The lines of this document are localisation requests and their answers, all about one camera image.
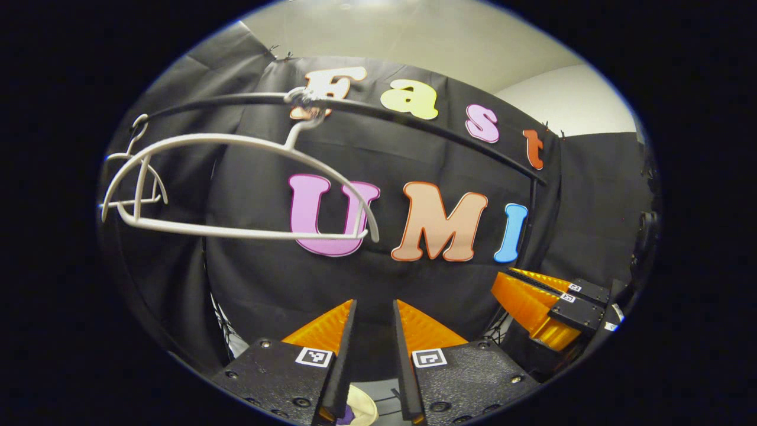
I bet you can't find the cream laundry hamper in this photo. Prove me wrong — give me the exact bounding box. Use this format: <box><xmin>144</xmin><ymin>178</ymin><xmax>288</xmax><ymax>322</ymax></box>
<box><xmin>337</xmin><ymin>383</ymin><xmax>409</xmax><ymax>425</ymax></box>

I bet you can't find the black backdrop cloth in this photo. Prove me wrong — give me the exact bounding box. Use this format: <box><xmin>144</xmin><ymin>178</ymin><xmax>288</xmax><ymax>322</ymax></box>
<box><xmin>98</xmin><ymin>21</ymin><xmax>660</xmax><ymax>385</ymax></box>

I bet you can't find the white plastic hanger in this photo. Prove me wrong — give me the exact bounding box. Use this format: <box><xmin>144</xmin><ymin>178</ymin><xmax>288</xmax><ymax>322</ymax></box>
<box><xmin>98</xmin><ymin>114</ymin><xmax>169</xmax><ymax>222</ymax></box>

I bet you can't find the black clothes rack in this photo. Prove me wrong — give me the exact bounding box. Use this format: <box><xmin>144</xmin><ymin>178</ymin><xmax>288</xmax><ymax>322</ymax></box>
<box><xmin>112</xmin><ymin>92</ymin><xmax>548</xmax><ymax>367</ymax></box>

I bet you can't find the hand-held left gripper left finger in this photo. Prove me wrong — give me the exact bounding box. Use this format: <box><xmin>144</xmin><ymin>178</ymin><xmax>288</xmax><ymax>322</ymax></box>
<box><xmin>210</xmin><ymin>299</ymin><xmax>358</xmax><ymax>425</ymax></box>

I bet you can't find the white hanger with taped hook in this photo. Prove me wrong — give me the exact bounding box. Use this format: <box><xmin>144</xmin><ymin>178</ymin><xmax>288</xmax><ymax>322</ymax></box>
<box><xmin>99</xmin><ymin>86</ymin><xmax>382</xmax><ymax>243</ymax></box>

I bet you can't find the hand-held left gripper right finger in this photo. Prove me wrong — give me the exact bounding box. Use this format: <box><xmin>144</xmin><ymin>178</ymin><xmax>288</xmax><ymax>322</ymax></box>
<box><xmin>392</xmin><ymin>299</ymin><xmax>540</xmax><ymax>425</ymax></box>

